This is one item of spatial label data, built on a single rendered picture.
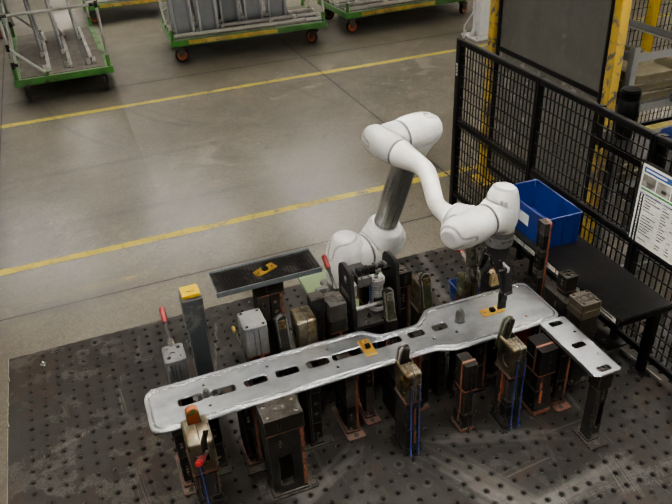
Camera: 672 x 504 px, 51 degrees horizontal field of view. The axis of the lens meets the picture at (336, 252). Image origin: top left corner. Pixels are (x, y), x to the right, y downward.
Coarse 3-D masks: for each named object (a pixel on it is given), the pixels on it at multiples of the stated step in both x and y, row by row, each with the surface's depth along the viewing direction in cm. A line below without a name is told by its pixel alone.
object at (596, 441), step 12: (612, 372) 214; (600, 384) 214; (588, 396) 221; (600, 396) 218; (588, 408) 223; (600, 408) 223; (588, 420) 224; (600, 420) 224; (576, 432) 231; (588, 432) 226; (588, 444) 227; (600, 444) 226
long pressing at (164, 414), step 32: (512, 288) 250; (448, 320) 237; (480, 320) 236; (544, 320) 235; (288, 352) 226; (320, 352) 226; (384, 352) 224; (416, 352) 224; (192, 384) 216; (224, 384) 215; (256, 384) 214; (288, 384) 214; (320, 384) 214; (160, 416) 205
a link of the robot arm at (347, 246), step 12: (336, 240) 288; (348, 240) 287; (360, 240) 291; (336, 252) 287; (348, 252) 286; (360, 252) 290; (372, 252) 295; (336, 264) 289; (348, 264) 288; (336, 276) 292
